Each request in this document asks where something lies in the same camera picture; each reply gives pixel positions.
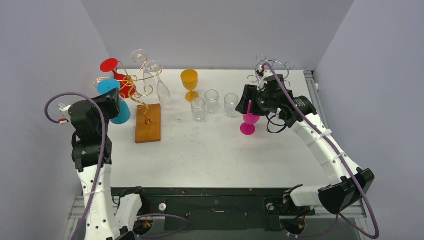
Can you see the aluminium rail frame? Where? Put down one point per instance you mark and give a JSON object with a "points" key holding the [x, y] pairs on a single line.
{"points": [[356, 212]]}

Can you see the clear wine glass back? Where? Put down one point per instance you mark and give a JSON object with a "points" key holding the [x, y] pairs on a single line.
{"points": [[151, 76]]}

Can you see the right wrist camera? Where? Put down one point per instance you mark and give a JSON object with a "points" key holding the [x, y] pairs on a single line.
{"points": [[262, 74]]}

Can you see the blue wine glass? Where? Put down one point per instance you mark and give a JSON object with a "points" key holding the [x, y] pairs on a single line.
{"points": [[104, 87]]}

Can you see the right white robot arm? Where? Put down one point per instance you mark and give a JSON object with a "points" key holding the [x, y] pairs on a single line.
{"points": [[347, 180]]}

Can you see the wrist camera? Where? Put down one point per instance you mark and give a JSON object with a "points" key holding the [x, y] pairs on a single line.
{"points": [[262, 74], [64, 109]]}

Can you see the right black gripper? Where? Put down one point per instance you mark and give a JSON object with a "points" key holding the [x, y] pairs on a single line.
{"points": [[247, 100]]}

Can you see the yellow plastic goblet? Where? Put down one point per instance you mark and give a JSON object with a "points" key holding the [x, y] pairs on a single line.
{"points": [[189, 78]]}

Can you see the gold wire glass rack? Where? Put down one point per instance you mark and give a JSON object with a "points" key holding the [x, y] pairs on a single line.
{"points": [[140, 56]]}

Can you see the red wine glass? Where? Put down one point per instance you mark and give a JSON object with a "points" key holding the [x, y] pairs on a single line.
{"points": [[127, 89]]}

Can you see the pink wine glass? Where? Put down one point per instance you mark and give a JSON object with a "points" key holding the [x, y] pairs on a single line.
{"points": [[248, 127]]}

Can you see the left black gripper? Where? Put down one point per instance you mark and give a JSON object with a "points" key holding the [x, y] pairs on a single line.
{"points": [[110, 100]]}

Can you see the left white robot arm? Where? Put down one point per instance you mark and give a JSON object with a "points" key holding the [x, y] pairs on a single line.
{"points": [[92, 156]]}

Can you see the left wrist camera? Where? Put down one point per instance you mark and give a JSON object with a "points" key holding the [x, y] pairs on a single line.
{"points": [[64, 109]]}

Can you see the wooden rack base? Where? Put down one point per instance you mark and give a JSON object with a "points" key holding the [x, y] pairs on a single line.
{"points": [[148, 124]]}

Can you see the chrome wire glass rack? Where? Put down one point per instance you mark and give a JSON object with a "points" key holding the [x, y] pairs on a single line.
{"points": [[287, 66]]}

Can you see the clear etched glass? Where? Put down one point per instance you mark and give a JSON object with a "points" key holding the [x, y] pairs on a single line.
{"points": [[211, 98], [198, 108], [230, 102]]}

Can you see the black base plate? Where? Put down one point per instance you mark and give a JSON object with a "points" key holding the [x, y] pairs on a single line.
{"points": [[218, 209]]}

